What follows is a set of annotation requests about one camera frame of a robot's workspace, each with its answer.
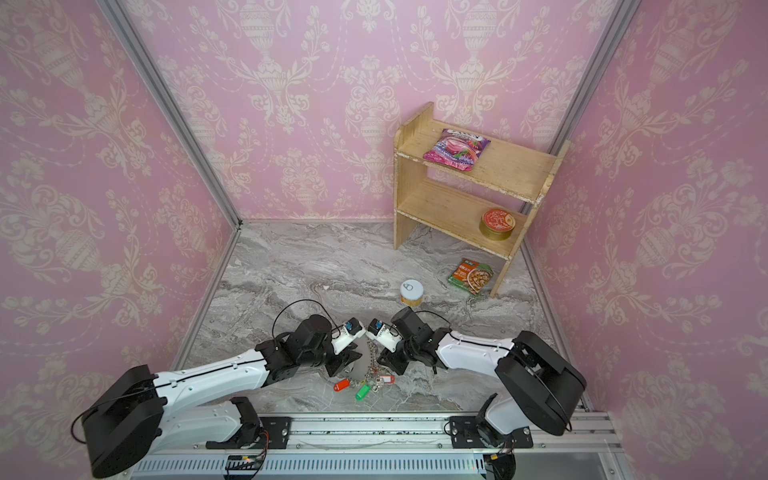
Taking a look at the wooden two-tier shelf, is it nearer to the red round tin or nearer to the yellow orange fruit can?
the red round tin

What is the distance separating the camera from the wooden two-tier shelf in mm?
730

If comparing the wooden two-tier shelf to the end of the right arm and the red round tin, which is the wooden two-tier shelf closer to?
the red round tin

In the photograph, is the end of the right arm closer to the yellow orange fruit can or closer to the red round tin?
the yellow orange fruit can

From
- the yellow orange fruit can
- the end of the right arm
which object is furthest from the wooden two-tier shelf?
the end of the right arm

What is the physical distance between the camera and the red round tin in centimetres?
87
